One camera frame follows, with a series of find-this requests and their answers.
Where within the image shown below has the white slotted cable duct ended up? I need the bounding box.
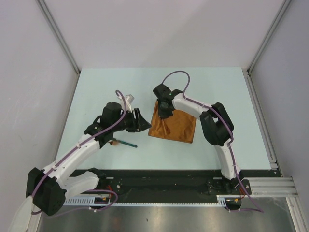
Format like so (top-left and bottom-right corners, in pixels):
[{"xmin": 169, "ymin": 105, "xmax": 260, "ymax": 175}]
[{"xmin": 64, "ymin": 196, "xmax": 226, "ymax": 207}]

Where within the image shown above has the left aluminium corner post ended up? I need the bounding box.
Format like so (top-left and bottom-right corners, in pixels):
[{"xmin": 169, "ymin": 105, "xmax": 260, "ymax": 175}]
[{"xmin": 35, "ymin": 0, "xmax": 81, "ymax": 76}]

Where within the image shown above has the orange cloth napkin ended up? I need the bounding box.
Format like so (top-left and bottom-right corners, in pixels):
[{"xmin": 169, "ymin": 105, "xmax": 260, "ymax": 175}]
[{"xmin": 148, "ymin": 101, "xmax": 197, "ymax": 144}]

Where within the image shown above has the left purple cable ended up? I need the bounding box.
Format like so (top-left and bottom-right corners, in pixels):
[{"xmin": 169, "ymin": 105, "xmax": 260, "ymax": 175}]
[{"xmin": 30, "ymin": 89, "xmax": 132, "ymax": 219}]

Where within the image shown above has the aluminium corner post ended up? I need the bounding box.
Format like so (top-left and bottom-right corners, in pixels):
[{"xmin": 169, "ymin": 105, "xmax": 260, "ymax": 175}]
[
  {"xmin": 35, "ymin": 0, "xmax": 81, "ymax": 76},
  {"xmin": 247, "ymin": 0, "xmax": 294, "ymax": 74}
]

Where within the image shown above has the aluminium front rail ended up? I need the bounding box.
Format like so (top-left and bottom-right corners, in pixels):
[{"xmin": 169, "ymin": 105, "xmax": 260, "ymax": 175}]
[{"xmin": 35, "ymin": 177, "xmax": 300, "ymax": 197}]

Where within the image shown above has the purple cable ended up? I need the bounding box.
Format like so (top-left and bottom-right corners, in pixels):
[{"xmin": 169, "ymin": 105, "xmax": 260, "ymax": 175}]
[
  {"xmin": 30, "ymin": 89, "xmax": 132, "ymax": 219},
  {"xmin": 162, "ymin": 70, "xmax": 264, "ymax": 213}
]

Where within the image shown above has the right aluminium side rail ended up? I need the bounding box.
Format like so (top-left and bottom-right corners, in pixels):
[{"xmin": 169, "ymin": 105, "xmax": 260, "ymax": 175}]
[{"xmin": 242, "ymin": 69, "xmax": 279, "ymax": 170}]

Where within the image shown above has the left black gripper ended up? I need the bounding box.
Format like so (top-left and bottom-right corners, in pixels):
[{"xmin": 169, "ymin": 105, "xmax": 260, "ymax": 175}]
[{"xmin": 111, "ymin": 108, "xmax": 151, "ymax": 132}]

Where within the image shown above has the right aluminium corner post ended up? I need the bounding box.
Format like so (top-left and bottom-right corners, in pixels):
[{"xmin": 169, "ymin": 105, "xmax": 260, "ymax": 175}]
[{"xmin": 247, "ymin": 0, "xmax": 294, "ymax": 74}]

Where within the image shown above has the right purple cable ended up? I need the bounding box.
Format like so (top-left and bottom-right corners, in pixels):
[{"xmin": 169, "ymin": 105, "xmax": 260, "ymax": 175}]
[{"xmin": 162, "ymin": 70, "xmax": 264, "ymax": 213}]

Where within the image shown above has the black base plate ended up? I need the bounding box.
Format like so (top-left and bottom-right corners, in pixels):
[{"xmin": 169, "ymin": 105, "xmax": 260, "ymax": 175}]
[{"xmin": 65, "ymin": 168, "xmax": 281, "ymax": 208}]

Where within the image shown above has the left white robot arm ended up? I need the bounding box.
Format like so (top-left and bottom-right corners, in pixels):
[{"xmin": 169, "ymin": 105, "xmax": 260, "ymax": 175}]
[{"xmin": 26, "ymin": 102, "xmax": 151, "ymax": 216}]

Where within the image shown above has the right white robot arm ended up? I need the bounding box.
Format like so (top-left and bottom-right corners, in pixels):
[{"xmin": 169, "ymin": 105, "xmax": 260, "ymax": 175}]
[{"xmin": 153, "ymin": 84, "xmax": 240, "ymax": 194}]

